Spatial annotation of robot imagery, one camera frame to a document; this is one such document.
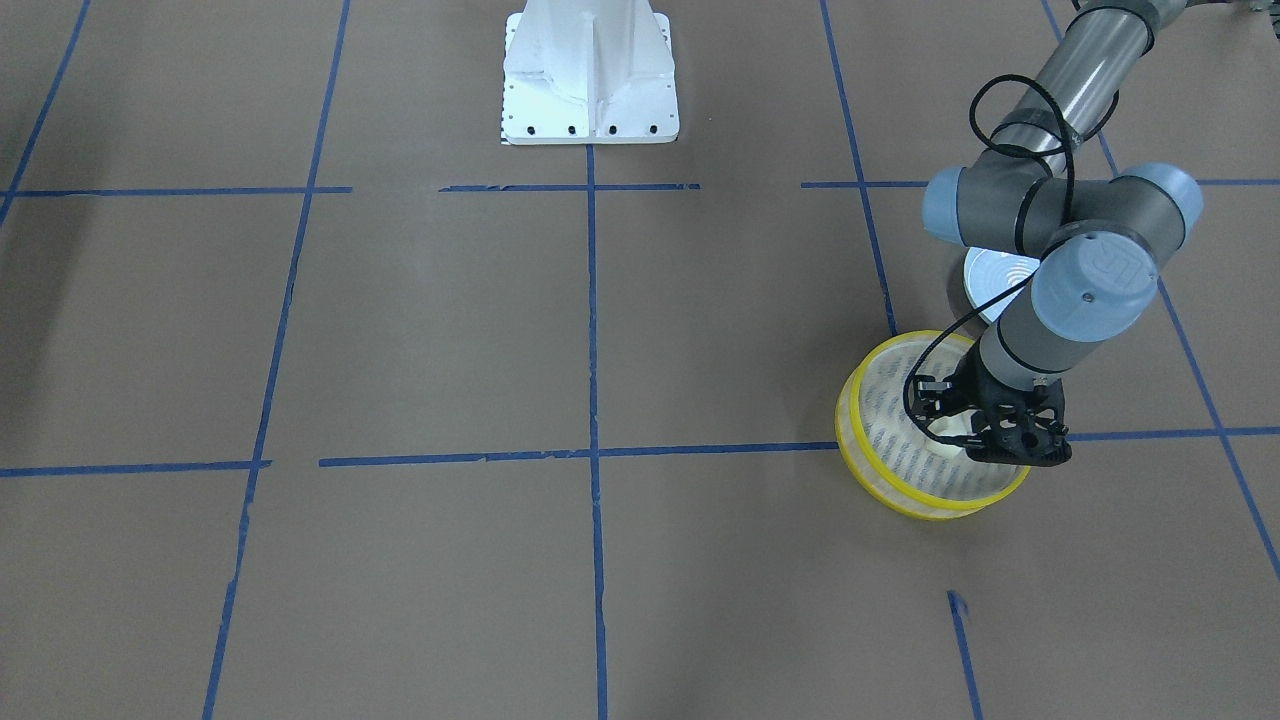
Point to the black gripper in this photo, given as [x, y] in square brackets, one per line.
[975, 393]

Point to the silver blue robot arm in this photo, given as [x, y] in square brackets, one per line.
[1100, 246]

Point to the yellow bamboo steamer basket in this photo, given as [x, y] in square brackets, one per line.
[896, 463]

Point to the light blue plate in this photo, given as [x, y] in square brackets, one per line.
[992, 279]

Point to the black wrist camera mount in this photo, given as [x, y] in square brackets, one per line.
[1039, 440]

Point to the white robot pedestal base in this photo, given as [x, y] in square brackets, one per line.
[579, 72]

